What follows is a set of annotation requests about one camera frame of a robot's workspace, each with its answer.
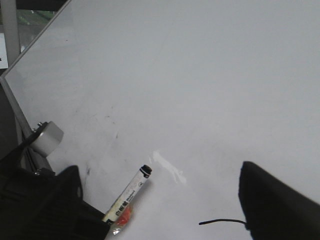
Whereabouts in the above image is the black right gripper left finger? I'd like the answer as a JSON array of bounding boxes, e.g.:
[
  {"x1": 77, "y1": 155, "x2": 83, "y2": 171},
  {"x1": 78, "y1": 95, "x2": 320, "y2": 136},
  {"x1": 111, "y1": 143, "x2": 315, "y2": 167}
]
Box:
[{"x1": 0, "y1": 165, "x2": 110, "y2": 240}]

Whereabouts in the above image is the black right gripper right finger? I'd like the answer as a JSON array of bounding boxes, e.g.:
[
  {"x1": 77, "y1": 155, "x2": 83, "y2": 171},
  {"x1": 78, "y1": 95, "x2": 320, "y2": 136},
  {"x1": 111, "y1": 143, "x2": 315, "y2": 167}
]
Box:
[{"x1": 238, "y1": 161, "x2": 320, "y2": 240}]

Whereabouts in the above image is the black whiteboard marker with magnet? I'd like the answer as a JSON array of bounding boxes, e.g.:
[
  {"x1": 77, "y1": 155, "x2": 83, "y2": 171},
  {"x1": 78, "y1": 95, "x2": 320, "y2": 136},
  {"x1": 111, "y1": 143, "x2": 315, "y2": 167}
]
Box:
[{"x1": 102, "y1": 165, "x2": 152, "y2": 235}]

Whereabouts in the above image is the white whiteboard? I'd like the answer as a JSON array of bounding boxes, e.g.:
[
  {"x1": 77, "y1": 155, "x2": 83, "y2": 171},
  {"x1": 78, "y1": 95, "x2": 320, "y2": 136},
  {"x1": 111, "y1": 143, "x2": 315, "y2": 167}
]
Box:
[{"x1": 1, "y1": 0, "x2": 320, "y2": 240}]

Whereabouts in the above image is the grey cylindrical knob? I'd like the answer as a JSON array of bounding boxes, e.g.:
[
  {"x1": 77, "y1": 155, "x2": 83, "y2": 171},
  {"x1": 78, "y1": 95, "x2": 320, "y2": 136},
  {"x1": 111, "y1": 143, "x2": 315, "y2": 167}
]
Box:
[{"x1": 30, "y1": 121, "x2": 64, "y2": 158}]

